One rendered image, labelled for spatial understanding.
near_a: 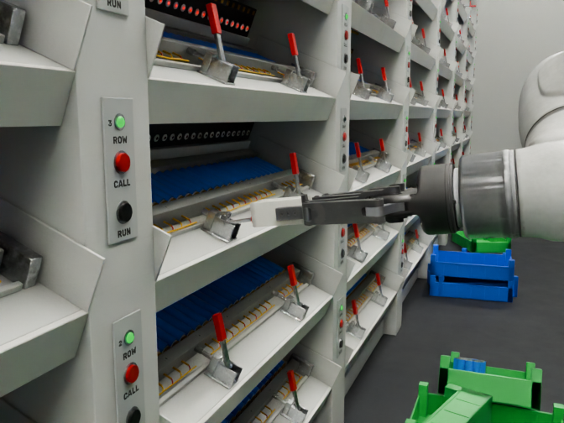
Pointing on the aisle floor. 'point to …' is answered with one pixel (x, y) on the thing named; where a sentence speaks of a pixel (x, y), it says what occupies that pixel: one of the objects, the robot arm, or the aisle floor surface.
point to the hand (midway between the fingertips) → (282, 211)
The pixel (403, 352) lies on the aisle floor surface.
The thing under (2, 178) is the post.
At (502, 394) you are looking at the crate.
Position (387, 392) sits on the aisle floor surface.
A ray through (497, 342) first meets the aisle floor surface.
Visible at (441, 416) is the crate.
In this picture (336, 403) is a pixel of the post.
